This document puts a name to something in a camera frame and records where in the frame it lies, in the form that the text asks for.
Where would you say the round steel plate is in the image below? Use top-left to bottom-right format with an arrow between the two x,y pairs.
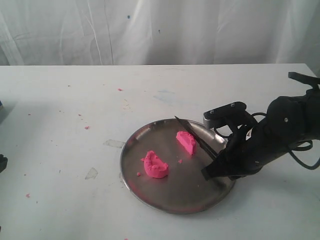
120,118 -> 236,214

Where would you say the pink dough half piece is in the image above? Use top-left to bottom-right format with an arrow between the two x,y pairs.
176,131 -> 196,156

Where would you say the black knife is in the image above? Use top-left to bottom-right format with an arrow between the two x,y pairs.
175,116 -> 218,160

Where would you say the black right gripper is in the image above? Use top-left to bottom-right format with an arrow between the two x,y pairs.
201,119 -> 295,181

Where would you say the white plastic backdrop sheet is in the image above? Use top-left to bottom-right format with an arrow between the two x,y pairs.
0,0 -> 320,68

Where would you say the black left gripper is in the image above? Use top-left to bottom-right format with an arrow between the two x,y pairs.
0,154 -> 7,173

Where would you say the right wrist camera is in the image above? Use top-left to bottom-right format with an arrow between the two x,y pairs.
203,101 -> 258,139

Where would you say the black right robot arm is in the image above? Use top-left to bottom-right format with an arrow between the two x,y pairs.
201,72 -> 320,180

